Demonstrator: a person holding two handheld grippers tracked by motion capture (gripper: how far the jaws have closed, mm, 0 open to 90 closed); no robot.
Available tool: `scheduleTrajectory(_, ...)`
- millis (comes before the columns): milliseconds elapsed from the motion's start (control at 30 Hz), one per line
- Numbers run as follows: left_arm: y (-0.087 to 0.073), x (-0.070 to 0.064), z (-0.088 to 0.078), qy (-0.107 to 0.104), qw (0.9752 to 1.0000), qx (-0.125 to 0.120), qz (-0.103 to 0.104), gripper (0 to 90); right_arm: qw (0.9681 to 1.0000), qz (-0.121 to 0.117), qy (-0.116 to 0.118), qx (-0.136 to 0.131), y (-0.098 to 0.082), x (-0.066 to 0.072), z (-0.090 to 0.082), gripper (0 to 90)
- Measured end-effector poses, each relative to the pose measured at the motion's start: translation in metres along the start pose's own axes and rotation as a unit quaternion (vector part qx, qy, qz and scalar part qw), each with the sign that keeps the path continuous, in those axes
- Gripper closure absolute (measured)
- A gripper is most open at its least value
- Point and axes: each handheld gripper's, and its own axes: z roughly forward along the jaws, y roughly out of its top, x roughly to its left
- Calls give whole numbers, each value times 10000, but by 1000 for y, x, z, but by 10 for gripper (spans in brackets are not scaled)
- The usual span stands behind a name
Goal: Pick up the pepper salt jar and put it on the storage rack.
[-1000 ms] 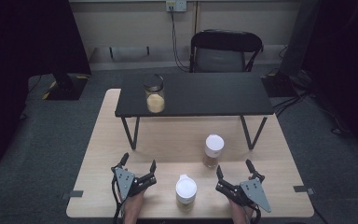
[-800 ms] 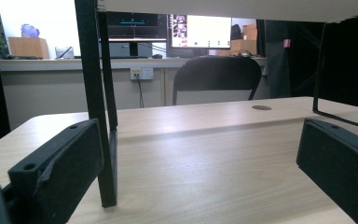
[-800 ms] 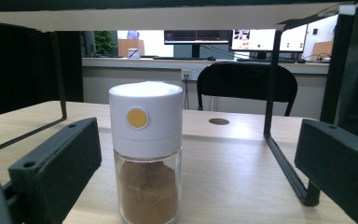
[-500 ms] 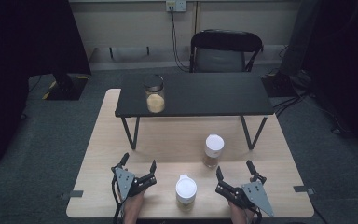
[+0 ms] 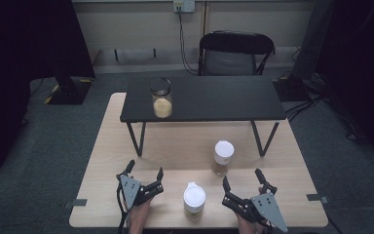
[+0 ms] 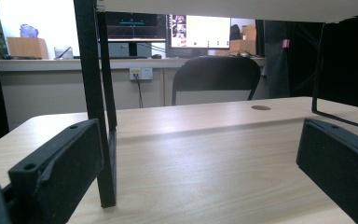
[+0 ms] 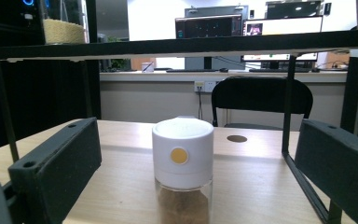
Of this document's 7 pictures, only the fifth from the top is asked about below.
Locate black power cable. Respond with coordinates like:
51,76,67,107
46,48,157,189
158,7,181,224
177,11,200,76

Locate black curtain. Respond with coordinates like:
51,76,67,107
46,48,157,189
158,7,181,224
0,0,95,176
291,0,374,160

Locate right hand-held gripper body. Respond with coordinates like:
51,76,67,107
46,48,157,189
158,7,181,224
221,184,288,234

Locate grey tape piece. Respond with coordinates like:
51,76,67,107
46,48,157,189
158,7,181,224
306,193,329,203
63,198,88,209

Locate black floor cables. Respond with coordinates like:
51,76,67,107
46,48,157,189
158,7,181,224
285,92,368,141

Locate black folding chair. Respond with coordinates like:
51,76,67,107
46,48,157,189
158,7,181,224
197,30,277,77

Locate black stand base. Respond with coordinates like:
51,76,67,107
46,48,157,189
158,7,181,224
272,76,310,101
48,76,94,105

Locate white-lid jar with brown spice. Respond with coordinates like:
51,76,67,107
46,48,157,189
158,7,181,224
212,139,236,177

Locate glass jar with black lid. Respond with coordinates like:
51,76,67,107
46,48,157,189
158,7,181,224
149,77,173,119

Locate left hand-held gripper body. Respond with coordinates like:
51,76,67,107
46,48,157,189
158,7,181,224
116,173,166,211

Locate black shelf with metal legs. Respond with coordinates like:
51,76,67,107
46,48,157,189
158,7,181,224
120,75,287,158

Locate white wall socket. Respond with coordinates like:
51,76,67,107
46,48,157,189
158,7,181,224
172,0,197,14

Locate person's right hand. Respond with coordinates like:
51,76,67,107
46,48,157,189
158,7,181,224
236,186,269,234

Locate person's left hand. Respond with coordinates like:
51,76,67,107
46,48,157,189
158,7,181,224
128,198,153,234

